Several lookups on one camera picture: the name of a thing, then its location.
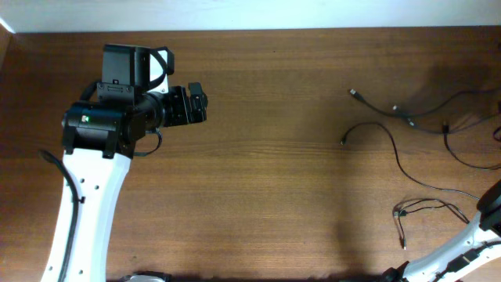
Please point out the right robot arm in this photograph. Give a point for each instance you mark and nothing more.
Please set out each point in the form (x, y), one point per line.
(476, 245)

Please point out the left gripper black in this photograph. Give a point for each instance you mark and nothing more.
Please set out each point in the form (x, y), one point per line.
(187, 106)

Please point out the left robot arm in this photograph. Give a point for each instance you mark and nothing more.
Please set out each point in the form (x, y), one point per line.
(131, 100)

